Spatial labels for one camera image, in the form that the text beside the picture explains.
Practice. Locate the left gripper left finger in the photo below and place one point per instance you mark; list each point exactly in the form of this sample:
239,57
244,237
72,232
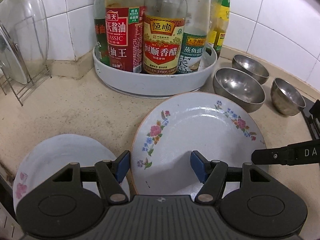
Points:
110,175

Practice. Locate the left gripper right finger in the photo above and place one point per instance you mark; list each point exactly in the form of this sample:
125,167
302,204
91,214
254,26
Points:
212,174

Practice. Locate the small floral rimmed plate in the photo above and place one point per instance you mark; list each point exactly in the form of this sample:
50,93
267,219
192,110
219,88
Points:
213,125

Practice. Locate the small steel bowl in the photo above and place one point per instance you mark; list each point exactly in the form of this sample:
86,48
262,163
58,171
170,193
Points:
286,99

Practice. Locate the pink flower plate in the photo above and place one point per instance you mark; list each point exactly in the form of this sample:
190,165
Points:
51,155

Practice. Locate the large steel bowl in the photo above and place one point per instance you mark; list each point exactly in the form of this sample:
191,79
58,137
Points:
240,88

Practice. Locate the black gas stove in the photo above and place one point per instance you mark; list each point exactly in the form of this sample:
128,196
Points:
313,129

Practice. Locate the white two-tier turntable rack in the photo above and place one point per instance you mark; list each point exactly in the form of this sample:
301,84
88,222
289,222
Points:
155,86

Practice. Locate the purple neck fish sauce bottle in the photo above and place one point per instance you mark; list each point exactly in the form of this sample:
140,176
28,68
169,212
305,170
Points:
195,35

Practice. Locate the glass pot lid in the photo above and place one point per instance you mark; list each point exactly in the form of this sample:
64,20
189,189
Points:
13,11

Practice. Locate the red label soy sauce bottle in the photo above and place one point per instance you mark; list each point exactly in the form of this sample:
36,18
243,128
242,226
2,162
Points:
124,30

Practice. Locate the yellow label vinegar bottle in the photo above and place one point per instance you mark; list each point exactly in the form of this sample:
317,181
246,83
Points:
164,22

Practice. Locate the green yellow oil bottle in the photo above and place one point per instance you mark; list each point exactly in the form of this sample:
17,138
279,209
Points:
220,10

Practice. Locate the green label bottle behind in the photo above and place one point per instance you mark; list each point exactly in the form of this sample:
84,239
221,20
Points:
100,31

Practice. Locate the wire lid rack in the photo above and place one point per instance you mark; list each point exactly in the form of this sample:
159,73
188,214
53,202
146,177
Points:
25,84

